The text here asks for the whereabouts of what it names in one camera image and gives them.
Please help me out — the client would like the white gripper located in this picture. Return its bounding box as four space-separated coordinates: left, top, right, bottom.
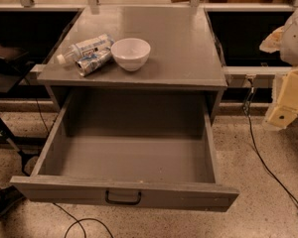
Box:
259 26 298 130

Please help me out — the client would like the silver redbull can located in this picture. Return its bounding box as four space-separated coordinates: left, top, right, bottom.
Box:
75 48 112 76

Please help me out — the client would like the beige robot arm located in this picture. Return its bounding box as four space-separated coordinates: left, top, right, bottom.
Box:
259 7 298 131

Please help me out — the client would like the grey open top drawer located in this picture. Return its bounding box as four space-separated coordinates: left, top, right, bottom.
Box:
9 88 240 213

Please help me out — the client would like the grey cabinet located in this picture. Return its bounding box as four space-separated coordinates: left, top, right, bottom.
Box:
37 5 228 125

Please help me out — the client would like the white ceramic bowl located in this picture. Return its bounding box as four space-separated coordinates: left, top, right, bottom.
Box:
111 38 151 71

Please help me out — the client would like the clear plastic water bottle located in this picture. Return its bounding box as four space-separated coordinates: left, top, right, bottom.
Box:
57 34 114 63

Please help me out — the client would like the black stand on left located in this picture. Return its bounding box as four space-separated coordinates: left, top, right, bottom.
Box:
0 44 38 177

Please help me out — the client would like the black shoe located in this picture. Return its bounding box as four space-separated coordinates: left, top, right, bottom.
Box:
0 185 24 218

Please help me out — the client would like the black cable on right floor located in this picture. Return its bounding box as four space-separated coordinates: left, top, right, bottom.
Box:
241 76 298 220

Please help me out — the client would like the black cable on floor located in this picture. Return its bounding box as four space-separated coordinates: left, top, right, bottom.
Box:
52 201 115 238
241 76 298 220

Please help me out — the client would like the black drawer handle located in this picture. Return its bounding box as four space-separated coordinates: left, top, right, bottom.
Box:
105 190 142 206

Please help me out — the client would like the black cable on front floor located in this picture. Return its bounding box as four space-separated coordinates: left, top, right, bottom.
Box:
52 201 115 238

